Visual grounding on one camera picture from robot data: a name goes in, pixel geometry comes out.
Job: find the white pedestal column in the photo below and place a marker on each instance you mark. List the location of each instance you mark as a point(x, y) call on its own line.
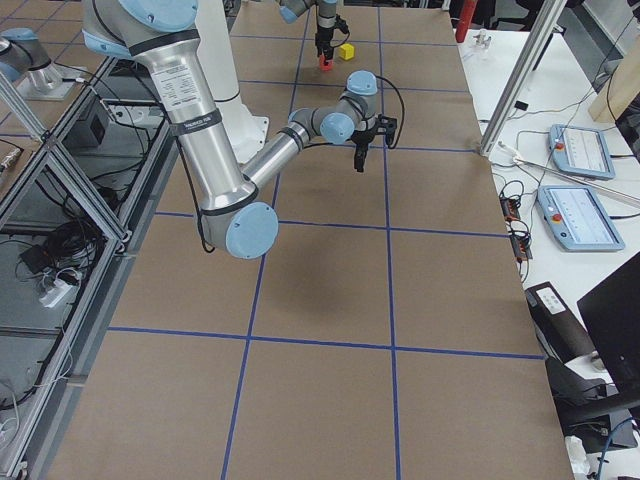
point(247, 132)

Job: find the teach pendant tablet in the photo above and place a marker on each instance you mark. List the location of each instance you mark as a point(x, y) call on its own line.
point(581, 151)
point(577, 220)

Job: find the aluminium frame post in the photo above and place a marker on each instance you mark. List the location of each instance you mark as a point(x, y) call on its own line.
point(538, 36)

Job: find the far teach pendant tablet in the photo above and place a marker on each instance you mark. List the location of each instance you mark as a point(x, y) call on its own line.
point(581, 151)

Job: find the near teach pendant tablet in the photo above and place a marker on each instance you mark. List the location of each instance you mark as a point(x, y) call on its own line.
point(577, 220)

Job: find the red cube block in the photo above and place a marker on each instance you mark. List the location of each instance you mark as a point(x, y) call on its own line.
point(325, 65)

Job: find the orange circuit board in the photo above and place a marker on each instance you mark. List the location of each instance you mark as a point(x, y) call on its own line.
point(518, 231)

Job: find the black monitor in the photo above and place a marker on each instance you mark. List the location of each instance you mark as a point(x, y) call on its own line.
point(610, 312)

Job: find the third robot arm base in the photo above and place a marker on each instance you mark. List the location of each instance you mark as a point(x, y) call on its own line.
point(24, 59)

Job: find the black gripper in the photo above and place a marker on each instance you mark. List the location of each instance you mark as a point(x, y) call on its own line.
point(361, 139)
point(324, 38)

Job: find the yellow cube block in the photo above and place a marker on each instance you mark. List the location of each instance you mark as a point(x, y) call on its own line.
point(346, 51)

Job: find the white power strip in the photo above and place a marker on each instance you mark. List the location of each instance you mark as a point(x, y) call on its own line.
point(55, 294)

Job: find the red fire extinguisher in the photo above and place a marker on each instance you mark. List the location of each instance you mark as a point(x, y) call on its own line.
point(465, 19)

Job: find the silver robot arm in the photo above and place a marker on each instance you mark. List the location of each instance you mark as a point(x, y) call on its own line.
point(185, 46)
point(326, 23)

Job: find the black box device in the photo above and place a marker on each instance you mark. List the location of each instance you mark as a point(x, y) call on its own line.
point(558, 326)

